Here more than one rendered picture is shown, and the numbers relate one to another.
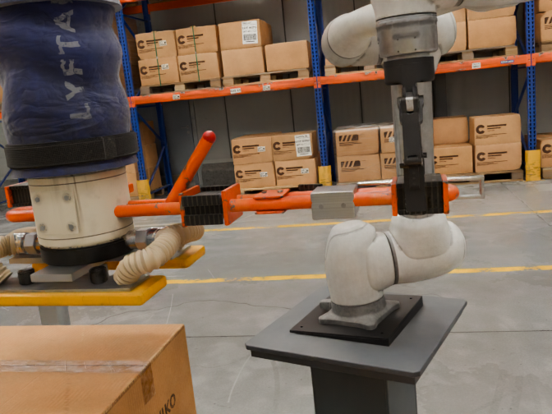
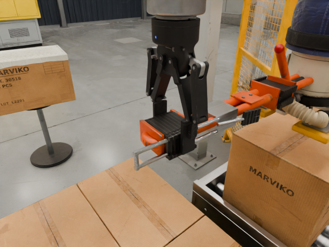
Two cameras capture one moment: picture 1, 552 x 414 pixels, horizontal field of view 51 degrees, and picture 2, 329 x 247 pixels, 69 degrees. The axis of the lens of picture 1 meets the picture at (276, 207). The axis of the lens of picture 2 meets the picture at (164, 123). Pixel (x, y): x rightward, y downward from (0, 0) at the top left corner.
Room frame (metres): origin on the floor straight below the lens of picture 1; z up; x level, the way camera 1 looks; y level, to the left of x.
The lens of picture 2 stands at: (1.14, -0.55, 1.50)
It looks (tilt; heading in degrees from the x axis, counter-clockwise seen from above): 30 degrees down; 129
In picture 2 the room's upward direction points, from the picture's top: straight up
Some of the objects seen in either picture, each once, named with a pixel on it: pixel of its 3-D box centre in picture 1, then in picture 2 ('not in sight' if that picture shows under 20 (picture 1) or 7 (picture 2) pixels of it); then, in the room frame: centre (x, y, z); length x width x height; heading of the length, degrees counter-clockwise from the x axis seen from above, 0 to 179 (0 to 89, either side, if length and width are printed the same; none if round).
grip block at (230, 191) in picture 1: (211, 204); (271, 91); (0.99, 0.11, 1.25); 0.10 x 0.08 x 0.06; 165
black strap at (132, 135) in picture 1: (74, 148); (328, 37); (1.05, 0.35, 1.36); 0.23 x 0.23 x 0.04
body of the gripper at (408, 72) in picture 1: (410, 88); (175, 47); (0.90, -0.22, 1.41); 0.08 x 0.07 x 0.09; 164
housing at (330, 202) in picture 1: (335, 201); (216, 116); (0.93, -0.10, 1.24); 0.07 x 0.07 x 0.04; 75
